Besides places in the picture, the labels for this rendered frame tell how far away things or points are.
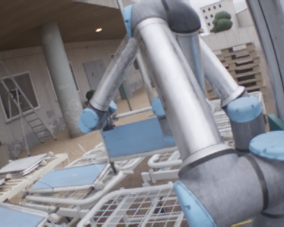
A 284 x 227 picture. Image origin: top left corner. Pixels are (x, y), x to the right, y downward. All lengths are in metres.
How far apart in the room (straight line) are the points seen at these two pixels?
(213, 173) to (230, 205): 0.08
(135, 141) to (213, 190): 1.17
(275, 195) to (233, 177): 0.11
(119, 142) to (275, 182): 1.28
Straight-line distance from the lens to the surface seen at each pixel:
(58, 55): 7.29
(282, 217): 0.67
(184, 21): 0.89
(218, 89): 1.20
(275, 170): 0.60
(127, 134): 1.68
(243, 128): 1.04
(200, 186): 0.56
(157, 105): 1.21
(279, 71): 0.97
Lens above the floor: 1.22
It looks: 10 degrees down
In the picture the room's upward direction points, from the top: 18 degrees counter-clockwise
